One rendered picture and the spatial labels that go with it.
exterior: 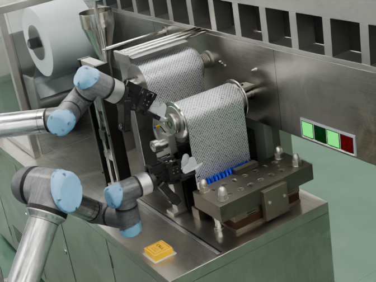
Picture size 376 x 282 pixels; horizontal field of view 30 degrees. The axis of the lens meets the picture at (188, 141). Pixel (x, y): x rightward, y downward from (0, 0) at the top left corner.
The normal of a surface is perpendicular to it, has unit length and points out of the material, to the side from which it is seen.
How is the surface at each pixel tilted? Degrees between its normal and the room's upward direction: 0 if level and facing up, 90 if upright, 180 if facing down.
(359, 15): 90
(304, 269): 90
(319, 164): 0
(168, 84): 92
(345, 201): 0
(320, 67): 90
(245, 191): 0
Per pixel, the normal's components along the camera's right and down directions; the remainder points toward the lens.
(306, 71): -0.83, 0.33
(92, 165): -0.15, -0.91
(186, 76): 0.54, 0.29
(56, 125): -0.15, 0.41
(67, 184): 0.88, -0.04
